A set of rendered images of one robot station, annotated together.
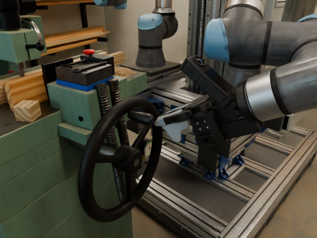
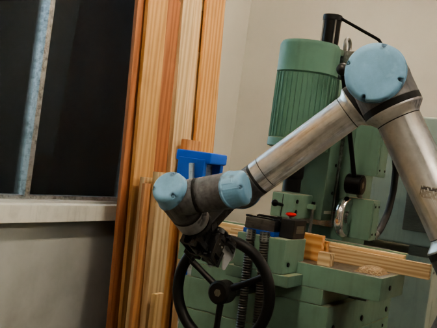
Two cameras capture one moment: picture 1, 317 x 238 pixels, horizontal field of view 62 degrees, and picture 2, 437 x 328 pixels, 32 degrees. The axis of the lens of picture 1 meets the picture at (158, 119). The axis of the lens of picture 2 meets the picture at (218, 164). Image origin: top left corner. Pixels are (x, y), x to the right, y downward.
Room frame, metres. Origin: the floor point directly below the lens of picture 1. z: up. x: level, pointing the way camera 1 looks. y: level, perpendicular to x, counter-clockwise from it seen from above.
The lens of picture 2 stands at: (0.38, -1.84, 1.14)
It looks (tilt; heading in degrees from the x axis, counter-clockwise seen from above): 0 degrees down; 88
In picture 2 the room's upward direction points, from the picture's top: 8 degrees clockwise
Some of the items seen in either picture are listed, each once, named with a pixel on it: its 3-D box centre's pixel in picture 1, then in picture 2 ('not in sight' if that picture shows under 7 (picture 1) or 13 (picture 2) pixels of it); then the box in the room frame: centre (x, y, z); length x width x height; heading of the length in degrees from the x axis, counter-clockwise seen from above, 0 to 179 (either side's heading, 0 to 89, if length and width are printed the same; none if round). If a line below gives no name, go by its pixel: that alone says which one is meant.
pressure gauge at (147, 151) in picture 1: (145, 148); not in sight; (0.79, 0.05, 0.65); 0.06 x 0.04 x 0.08; 149
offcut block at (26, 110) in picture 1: (27, 110); not in sight; (0.53, 0.29, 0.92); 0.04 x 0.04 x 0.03; 83
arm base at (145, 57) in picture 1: (150, 54); not in sight; (1.32, 0.04, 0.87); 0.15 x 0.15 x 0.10
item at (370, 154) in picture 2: not in sight; (371, 151); (0.92, 0.47, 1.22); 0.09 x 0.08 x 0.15; 59
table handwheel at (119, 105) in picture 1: (103, 149); (236, 289); (0.54, 0.13, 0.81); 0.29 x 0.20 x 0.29; 149
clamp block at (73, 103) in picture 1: (90, 97); (270, 251); (0.62, 0.17, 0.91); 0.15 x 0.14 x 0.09; 149
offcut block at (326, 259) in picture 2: not in sight; (326, 259); (0.77, 0.15, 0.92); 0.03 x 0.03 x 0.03; 60
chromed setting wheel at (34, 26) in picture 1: (28, 38); (344, 217); (0.85, 0.41, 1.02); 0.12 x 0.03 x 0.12; 59
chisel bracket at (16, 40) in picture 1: (11, 46); (292, 207); (0.69, 0.38, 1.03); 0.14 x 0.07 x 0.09; 59
